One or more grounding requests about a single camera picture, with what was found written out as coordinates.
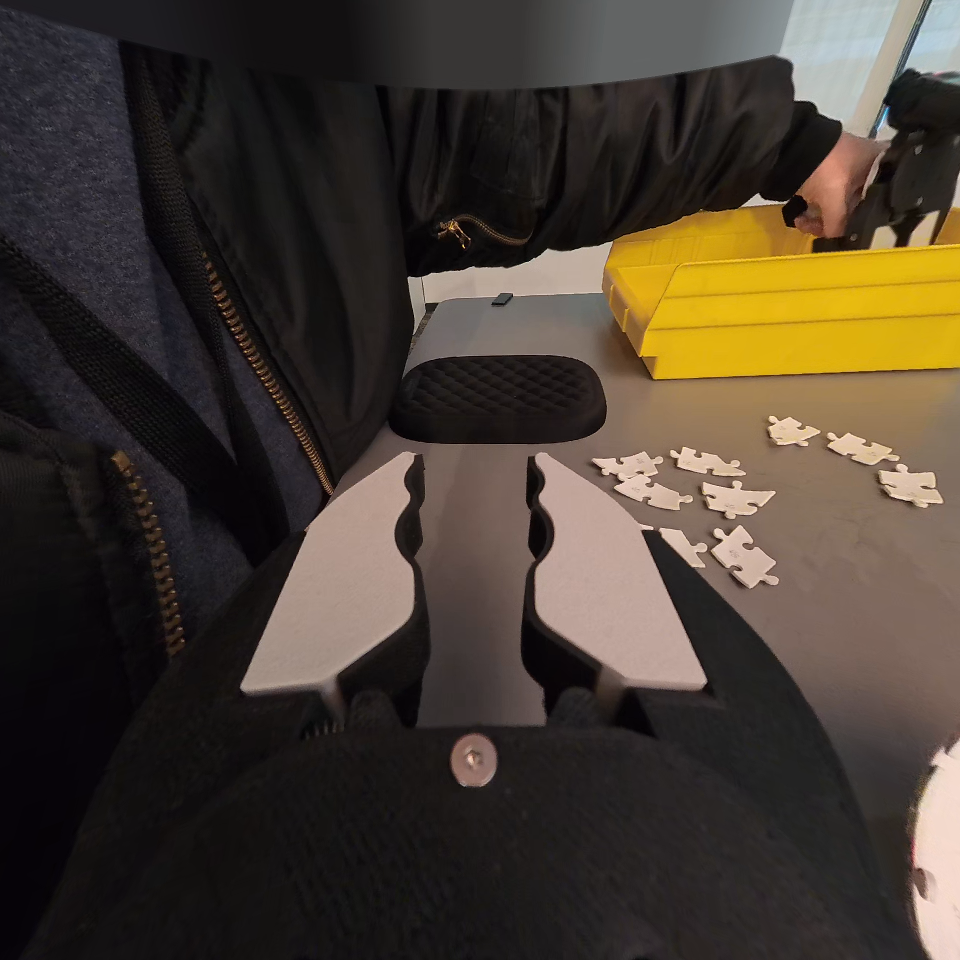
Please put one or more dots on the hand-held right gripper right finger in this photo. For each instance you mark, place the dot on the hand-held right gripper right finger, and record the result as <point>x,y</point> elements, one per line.
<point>615,600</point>

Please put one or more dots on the spread of white jigsaw pieces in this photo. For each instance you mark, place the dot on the spread of white jigsaw pieces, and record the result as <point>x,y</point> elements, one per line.
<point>731,499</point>

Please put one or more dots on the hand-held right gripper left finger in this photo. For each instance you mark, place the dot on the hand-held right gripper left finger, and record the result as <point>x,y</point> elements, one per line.
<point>337,600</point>

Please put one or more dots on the partly built puzzle ball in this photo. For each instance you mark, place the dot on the partly built puzzle ball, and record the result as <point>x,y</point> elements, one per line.
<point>940,840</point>

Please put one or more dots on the yellow plastic bin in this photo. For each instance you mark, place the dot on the yellow plastic bin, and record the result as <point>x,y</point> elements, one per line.
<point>787,323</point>

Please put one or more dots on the large window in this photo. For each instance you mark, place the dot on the large window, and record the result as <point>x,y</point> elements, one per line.
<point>832,38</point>

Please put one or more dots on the person's left hand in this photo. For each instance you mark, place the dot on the person's left hand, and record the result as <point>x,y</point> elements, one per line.
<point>836,184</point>

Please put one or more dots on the person's left forearm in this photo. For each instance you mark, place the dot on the person's left forearm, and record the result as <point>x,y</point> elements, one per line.
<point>674,150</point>

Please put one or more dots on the person's jacketed torso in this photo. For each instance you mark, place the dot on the person's jacketed torso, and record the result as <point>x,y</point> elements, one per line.
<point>112,225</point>

